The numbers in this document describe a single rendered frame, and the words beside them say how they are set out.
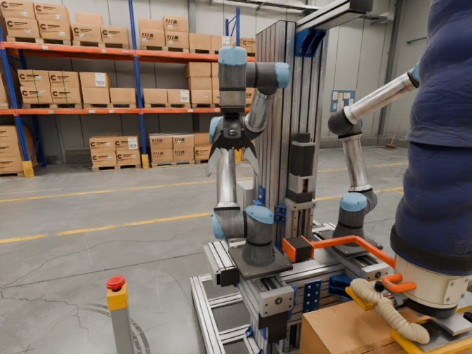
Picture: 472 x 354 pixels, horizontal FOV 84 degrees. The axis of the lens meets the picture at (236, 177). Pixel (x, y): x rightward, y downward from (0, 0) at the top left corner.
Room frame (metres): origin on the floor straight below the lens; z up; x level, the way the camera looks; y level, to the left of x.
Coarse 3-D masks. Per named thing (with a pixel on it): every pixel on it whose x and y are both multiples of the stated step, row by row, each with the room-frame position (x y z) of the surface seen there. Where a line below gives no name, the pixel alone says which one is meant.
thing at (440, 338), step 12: (456, 312) 0.67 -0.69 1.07; (468, 312) 0.64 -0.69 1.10; (420, 324) 0.61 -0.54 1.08; (432, 324) 0.59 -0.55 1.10; (396, 336) 0.58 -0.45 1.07; (432, 336) 0.57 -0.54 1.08; (444, 336) 0.57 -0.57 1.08; (456, 336) 0.57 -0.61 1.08; (468, 336) 0.58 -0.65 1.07; (408, 348) 0.55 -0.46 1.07; (420, 348) 0.54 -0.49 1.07; (432, 348) 0.54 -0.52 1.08; (444, 348) 0.54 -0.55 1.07; (456, 348) 0.54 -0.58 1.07
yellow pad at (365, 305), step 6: (372, 282) 0.80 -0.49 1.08; (378, 282) 0.77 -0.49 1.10; (348, 288) 0.78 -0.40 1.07; (378, 288) 0.76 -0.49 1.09; (384, 288) 0.77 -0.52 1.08; (348, 294) 0.77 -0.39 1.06; (354, 294) 0.75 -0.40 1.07; (354, 300) 0.74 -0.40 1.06; (360, 300) 0.72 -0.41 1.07; (366, 306) 0.69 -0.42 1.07; (372, 306) 0.70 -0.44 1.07
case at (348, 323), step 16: (352, 304) 0.85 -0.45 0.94; (304, 320) 0.78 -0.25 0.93; (320, 320) 0.77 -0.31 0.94; (336, 320) 0.77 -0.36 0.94; (352, 320) 0.77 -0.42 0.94; (368, 320) 0.77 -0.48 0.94; (384, 320) 0.77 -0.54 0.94; (416, 320) 0.77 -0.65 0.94; (304, 336) 0.77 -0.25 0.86; (320, 336) 0.70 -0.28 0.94; (336, 336) 0.70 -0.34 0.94; (352, 336) 0.70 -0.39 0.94; (368, 336) 0.70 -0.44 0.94; (384, 336) 0.70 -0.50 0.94; (304, 352) 0.77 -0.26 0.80; (320, 352) 0.68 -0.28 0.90; (336, 352) 0.64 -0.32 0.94; (352, 352) 0.64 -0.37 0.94; (368, 352) 0.64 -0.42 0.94; (384, 352) 0.64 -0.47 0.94; (400, 352) 0.64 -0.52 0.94; (464, 352) 0.64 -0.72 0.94
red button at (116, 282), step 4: (116, 276) 0.89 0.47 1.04; (120, 276) 0.89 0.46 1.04; (108, 280) 0.86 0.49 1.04; (112, 280) 0.86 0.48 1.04; (116, 280) 0.86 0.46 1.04; (120, 280) 0.86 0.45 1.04; (124, 280) 0.87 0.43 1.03; (108, 284) 0.84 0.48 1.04; (112, 284) 0.84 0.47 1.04; (116, 284) 0.84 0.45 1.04; (120, 284) 0.85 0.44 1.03; (108, 288) 0.83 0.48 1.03; (112, 288) 0.83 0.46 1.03; (116, 288) 0.84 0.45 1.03; (120, 288) 0.86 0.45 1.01
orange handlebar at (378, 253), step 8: (328, 240) 0.89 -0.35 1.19; (336, 240) 0.90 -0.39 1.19; (344, 240) 0.90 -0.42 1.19; (352, 240) 0.92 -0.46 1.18; (360, 240) 0.90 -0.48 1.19; (368, 248) 0.85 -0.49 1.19; (376, 248) 0.84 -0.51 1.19; (376, 256) 0.82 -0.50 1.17; (384, 256) 0.79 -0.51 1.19; (392, 264) 0.75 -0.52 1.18; (384, 280) 0.66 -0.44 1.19; (392, 280) 0.67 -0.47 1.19; (400, 280) 0.68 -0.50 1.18; (392, 288) 0.64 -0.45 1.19; (400, 288) 0.63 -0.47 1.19; (408, 288) 0.64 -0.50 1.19
